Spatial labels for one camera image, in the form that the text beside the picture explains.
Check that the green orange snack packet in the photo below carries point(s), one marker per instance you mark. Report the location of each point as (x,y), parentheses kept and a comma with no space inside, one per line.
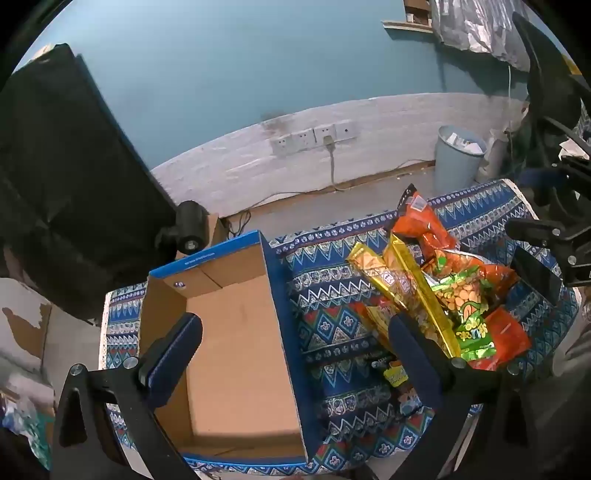
(461,290)

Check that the black office chair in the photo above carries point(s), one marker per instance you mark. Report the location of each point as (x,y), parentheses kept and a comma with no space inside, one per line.
(545,69)

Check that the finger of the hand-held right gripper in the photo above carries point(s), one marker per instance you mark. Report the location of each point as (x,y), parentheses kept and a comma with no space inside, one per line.
(577,168)
(540,233)

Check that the silver plastic sheet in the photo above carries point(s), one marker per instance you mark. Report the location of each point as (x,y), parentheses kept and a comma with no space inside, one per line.
(471,27)

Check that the white container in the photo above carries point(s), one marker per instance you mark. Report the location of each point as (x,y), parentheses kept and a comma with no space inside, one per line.
(494,157)

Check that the peeled white board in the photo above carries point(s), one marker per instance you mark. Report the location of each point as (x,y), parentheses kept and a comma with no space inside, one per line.
(27,300)

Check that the orange black-topped snack packet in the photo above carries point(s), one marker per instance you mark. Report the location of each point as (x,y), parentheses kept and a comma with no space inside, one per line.
(425,226)

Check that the grey trash bin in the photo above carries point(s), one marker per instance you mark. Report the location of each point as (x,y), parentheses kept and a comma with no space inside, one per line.
(455,166)

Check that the blue cardboard box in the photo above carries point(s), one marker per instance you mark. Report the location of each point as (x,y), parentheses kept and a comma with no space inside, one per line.
(240,332)

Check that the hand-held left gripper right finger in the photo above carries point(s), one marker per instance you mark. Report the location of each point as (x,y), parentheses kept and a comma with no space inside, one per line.
(418,369)

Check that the blue patterned tablecloth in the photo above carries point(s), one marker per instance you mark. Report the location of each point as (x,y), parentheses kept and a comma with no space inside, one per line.
(332,295)

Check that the white wall socket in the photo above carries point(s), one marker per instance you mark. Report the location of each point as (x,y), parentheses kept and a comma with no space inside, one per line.
(281,145)
(303,141)
(346,130)
(324,135)

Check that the black panel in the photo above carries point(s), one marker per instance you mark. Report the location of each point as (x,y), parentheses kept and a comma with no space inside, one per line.
(69,184)

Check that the wooden ledge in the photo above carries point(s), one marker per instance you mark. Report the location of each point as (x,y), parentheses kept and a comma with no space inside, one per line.
(406,25)

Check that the red snack packet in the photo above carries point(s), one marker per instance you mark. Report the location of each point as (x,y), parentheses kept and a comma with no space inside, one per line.
(508,337)

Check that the long gold snack packet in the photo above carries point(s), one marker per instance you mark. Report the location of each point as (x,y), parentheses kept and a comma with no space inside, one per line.
(369,265)
(411,272)

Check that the lime green snack packet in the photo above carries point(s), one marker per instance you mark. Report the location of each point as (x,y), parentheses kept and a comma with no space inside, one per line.
(473,337)

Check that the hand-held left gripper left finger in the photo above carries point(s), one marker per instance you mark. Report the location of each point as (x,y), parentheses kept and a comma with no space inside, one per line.
(180,364)

